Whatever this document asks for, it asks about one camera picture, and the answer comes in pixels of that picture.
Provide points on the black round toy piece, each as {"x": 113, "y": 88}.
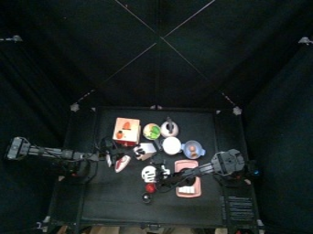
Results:
{"x": 146, "y": 198}

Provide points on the white toy food block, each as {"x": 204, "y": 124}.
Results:
{"x": 188, "y": 190}

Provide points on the white curved plate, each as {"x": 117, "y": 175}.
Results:
{"x": 146, "y": 175}

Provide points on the white bowl with toy fruit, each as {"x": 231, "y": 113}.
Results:
{"x": 152, "y": 131}

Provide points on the orange toy food piece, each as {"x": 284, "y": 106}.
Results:
{"x": 192, "y": 149}

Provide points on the white toy knife block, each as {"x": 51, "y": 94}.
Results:
{"x": 146, "y": 151}

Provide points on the red round toy food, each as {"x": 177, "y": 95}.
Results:
{"x": 150, "y": 188}

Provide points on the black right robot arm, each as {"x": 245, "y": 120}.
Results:
{"x": 228, "y": 163}

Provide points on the blue toy bowl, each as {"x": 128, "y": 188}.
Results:
{"x": 195, "y": 150}

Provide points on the white toy pot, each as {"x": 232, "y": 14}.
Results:
{"x": 172, "y": 145}

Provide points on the small white toy knife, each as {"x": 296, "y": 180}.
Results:
{"x": 109, "y": 161}

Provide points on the pink cutting board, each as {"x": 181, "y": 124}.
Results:
{"x": 188, "y": 166}

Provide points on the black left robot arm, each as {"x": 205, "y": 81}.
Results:
{"x": 45, "y": 150}

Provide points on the metal frame corner bracket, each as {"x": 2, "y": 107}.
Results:
{"x": 74, "y": 107}
{"x": 237, "y": 110}
{"x": 306, "y": 40}

